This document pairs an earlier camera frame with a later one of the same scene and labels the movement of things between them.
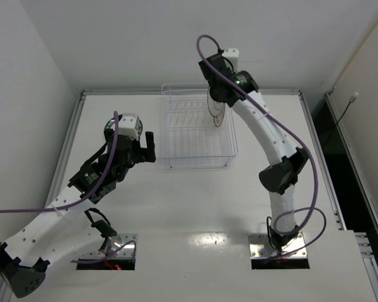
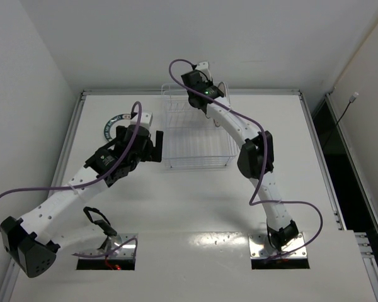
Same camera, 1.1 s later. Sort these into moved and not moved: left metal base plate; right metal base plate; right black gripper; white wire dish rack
Moved: right black gripper
Not moved: left metal base plate; white wire dish rack; right metal base plate
